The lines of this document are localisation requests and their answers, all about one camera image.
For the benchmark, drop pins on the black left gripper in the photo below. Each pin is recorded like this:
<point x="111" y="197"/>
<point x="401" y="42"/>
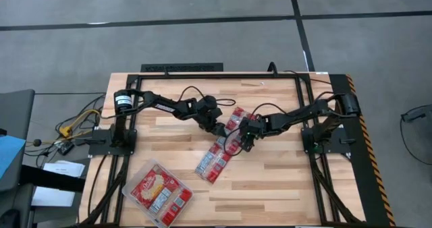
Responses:
<point x="211" y="117"/>

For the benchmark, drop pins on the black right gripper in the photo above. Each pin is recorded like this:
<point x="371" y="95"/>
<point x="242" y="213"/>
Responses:
<point x="258" y="127"/>

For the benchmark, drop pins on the red popcorn bag clear wrap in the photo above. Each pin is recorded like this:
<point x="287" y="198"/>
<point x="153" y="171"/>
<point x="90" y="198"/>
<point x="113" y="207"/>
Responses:
<point x="173" y="206"/>
<point x="238" y="118"/>
<point x="216" y="162"/>
<point x="152" y="187"/>

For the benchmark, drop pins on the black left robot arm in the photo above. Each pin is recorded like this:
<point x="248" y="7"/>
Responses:
<point x="162" y="106"/>

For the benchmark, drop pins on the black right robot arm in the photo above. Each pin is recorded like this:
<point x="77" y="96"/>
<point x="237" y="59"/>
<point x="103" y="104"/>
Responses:
<point x="297" y="115"/>

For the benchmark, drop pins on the clear plastic basket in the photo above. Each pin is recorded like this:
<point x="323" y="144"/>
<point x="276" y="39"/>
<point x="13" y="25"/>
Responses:
<point x="135" y="201"/>

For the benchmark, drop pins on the black yellow hazard edge strip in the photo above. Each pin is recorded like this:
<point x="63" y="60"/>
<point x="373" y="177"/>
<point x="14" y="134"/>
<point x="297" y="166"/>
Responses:
<point x="362" y="160"/>

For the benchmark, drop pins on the black power adapter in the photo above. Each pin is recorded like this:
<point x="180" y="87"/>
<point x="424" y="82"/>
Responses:
<point x="65" y="147"/>

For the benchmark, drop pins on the white paper sheet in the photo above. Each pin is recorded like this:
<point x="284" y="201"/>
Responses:
<point x="50" y="197"/>
<point x="64" y="169"/>

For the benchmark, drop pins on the grey floor device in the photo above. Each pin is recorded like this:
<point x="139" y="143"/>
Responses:
<point x="416" y="114"/>

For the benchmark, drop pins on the black aluminium table frame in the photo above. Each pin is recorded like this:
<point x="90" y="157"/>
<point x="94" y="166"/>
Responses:
<point x="219" y="76"/>

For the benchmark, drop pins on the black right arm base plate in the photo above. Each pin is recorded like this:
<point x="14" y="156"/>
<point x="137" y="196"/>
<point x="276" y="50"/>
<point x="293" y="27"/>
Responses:
<point x="341" y="142"/>

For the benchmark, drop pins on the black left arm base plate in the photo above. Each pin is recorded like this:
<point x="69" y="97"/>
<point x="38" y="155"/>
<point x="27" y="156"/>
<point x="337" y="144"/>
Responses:
<point x="101" y="142"/>

